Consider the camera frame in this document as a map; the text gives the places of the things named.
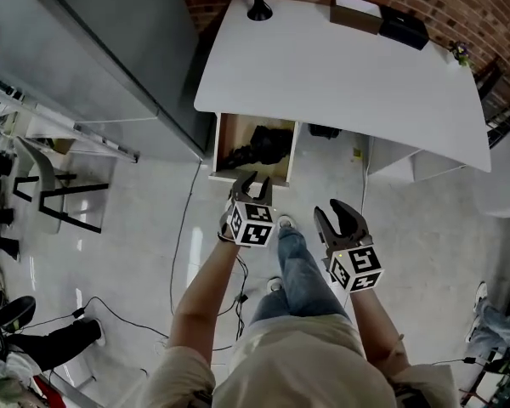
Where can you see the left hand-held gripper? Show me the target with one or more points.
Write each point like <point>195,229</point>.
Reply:
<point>253,225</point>

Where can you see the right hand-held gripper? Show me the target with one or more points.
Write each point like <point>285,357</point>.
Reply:
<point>357,266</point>

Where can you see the wooden drawer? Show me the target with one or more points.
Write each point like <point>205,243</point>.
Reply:
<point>234,136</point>

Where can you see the person's left forearm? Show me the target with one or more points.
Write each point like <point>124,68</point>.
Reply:
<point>202,300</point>

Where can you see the person's right forearm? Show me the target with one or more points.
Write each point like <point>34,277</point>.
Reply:
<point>376,325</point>

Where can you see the white desk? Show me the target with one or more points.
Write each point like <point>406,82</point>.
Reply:
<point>344,83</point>

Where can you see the person's left hand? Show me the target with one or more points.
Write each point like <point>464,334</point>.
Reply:
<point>226,232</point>

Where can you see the person's right white shoe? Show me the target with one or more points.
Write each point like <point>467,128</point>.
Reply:
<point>287,223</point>

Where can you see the person's white shoe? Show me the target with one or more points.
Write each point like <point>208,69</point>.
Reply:
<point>287,223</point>
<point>275,285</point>

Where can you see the person's blue jeans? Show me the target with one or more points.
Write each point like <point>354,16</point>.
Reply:
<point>299,274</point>

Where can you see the person's left white shoe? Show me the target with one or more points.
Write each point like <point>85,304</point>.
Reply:
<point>275,285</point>

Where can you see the person's beige shirt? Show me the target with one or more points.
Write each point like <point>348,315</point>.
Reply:
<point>297,368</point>

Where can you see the white metal shelf rack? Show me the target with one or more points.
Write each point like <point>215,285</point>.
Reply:
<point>89,136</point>

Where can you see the brown cardboard box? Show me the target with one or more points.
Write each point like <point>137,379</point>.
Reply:
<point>353,17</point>

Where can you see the grey metal cabinet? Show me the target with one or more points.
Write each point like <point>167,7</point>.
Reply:
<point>102,58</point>

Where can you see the black folding chair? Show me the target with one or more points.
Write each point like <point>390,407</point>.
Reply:
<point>506,109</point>

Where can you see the black box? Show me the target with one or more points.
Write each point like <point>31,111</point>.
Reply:
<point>404,30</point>

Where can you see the small potted flower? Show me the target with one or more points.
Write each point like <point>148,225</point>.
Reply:
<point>461,53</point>

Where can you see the grey chair black legs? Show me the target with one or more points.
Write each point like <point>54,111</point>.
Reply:
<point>42,172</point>

